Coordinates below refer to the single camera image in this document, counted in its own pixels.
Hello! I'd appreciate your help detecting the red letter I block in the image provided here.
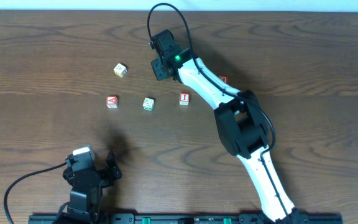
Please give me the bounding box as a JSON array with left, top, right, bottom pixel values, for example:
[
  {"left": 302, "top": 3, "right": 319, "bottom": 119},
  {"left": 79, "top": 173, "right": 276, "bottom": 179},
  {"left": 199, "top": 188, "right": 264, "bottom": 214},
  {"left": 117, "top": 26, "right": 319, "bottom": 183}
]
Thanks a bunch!
[{"left": 180, "top": 93, "right": 190, "bottom": 106}]

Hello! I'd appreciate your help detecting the green picture wooden block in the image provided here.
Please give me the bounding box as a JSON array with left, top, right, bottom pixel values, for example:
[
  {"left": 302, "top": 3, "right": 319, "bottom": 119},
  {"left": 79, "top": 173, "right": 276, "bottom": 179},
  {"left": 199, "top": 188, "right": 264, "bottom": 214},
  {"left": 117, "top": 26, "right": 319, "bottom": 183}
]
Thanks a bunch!
[{"left": 142, "top": 98, "right": 155, "bottom": 111}]

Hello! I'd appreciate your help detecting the red letter A block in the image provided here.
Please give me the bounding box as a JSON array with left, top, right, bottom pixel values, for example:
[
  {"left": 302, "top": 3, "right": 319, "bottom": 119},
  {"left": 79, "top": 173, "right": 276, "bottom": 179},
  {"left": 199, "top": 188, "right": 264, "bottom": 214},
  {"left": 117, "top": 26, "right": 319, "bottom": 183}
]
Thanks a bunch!
[{"left": 106, "top": 96, "right": 118, "bottom": 108}]

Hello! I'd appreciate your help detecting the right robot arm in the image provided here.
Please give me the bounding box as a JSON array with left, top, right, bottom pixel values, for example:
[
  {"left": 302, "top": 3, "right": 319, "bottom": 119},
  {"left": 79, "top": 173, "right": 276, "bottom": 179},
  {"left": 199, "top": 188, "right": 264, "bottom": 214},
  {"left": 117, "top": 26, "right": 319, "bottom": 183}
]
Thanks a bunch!
[{"left": 150, "top": 30, "right": 299, "bottom": 223}]

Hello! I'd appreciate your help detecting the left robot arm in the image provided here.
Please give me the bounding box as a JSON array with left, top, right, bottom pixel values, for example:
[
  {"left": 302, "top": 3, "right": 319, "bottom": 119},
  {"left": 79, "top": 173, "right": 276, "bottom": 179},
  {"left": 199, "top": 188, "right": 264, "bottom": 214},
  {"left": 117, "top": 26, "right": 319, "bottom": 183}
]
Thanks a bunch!
[{"left": 57, "top": 151, "right": 122, "bottom": 223}]

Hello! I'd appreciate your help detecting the yellow cream wooden block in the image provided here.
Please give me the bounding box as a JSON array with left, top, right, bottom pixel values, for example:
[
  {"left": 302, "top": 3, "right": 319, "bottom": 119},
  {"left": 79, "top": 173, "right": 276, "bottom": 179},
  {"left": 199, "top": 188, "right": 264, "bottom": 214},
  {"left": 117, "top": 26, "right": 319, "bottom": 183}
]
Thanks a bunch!
[{"left": 113, "top": 63, "right": 127, "bottom": 78}]

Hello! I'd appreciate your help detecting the red number 3 block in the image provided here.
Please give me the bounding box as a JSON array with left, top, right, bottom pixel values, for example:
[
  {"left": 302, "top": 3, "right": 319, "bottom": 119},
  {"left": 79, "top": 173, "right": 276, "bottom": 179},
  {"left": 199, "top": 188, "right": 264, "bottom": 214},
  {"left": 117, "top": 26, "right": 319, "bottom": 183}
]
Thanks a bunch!
[{"left": 219, "top": 76, "right": 228, "bottom": 84}]

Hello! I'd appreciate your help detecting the black mounting rail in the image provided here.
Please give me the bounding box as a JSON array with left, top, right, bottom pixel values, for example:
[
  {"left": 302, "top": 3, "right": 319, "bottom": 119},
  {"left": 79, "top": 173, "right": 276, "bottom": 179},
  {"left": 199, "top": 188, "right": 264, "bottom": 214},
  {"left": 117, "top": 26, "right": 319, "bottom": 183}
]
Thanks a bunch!
[{"left": 28, "top": 212, "right": 344, "bottom": 224}]

